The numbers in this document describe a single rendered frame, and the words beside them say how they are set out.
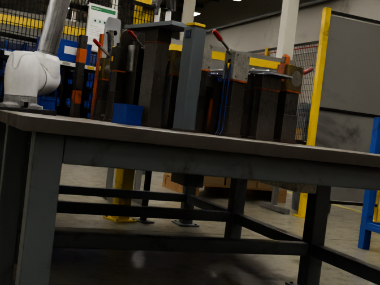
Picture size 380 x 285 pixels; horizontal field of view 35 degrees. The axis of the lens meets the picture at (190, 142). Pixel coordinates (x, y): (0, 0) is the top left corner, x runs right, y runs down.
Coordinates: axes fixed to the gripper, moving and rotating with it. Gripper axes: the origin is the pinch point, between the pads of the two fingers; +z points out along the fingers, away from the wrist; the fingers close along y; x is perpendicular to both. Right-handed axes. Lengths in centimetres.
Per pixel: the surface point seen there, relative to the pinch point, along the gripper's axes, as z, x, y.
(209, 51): 12.4, -16.8, 16.2
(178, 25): 5.1, -17.5, -7.6
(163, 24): 5.2, -10.7, -10.1
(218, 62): -16, 156, 240
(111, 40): 5, 64, 27
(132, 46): 10.3, 32.2, 13.5
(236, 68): 21.1, -41.0, 5.8
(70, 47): 9, 102, 28
